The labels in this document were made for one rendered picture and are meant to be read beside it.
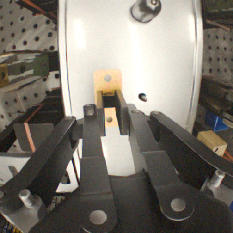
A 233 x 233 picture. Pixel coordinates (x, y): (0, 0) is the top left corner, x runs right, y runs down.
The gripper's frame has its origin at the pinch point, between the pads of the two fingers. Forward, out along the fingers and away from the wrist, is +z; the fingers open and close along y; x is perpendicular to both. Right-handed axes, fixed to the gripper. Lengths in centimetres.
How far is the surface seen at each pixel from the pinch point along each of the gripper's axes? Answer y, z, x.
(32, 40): -24.8, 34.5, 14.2
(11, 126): -32.7, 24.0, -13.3
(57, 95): -13.7, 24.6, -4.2
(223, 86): 18.3, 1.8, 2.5
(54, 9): -10.4, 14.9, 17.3
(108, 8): 0.3, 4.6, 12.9
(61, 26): -6.3, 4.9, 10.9
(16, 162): -19.3, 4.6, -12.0
